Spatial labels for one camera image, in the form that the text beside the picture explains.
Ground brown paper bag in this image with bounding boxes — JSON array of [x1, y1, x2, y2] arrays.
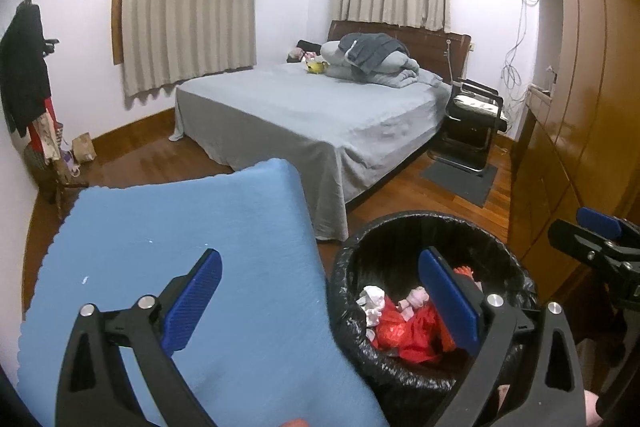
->
[[72, 132, 96, 165]]

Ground orange foam net sleeve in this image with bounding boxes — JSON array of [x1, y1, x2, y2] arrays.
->
[[454, 265, 474, 280]]

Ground grey floor mat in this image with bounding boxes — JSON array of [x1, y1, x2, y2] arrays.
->
[[420, 161, 498, 207]]

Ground grey pillows and clothes pile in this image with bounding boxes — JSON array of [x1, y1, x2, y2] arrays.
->
[[320, 32, 420, 89]]

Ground black folding chair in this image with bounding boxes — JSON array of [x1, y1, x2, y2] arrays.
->
[[427, 79, 508, 176]]

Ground white wall cables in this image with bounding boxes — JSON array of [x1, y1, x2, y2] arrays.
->
[[499, 0, 542, 122]]

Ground black lined trash bin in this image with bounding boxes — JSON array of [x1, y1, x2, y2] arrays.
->
[[328, 211, 537, 425]]

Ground yellow toy on bed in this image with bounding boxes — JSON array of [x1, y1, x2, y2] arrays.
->
[[306, 57, 329, 75]]

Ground blue table cloth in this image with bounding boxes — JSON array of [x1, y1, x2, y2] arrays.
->
[[17, 159, 385, 426]]

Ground white tissue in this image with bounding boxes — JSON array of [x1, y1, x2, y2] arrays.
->
[[356, 285, 386, 343]]

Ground small pink sock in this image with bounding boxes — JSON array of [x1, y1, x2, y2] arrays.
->
[[396, 286, 430, 322]]

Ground wooden headboard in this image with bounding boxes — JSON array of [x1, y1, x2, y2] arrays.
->
[[328, 20, 471, 83]]

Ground red plastic bag ball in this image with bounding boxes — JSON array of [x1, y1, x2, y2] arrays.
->
[[371, 298, 457, 363]]

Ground bed with grey sheet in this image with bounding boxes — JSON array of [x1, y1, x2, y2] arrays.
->
[[172, 64, 450, 241]]

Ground wooden wardrobe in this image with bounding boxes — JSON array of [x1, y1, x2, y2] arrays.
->
[[508, 0, 639, 301]]

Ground coat rack with clothes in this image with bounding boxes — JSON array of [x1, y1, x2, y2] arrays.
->
[[1, 0, 76, 209]]

